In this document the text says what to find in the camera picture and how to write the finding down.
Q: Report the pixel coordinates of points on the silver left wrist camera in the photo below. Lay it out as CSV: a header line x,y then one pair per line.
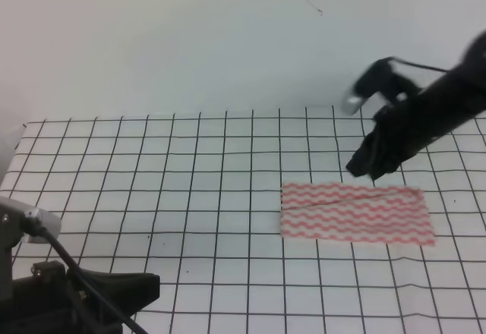
x,y
37,222

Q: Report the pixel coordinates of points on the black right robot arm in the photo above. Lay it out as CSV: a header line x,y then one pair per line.
x,y
457,96

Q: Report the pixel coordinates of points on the white black-grid tablecloth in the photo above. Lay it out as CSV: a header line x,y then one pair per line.
x,y
195,199

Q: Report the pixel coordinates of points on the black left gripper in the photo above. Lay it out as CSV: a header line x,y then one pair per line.
x,y
54,300

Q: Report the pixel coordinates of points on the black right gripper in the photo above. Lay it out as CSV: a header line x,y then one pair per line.
x,y
400,132

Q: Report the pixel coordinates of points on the grey left camera bracket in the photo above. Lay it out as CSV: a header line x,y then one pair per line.
x,y
12,231

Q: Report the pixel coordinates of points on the pink wavy striped towel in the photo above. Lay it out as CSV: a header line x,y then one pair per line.
x,y
355,213

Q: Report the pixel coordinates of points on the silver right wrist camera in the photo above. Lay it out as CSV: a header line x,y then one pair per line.
x,y
377,78

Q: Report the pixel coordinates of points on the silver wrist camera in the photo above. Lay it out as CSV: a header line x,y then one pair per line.
x,y
37,222
377,78

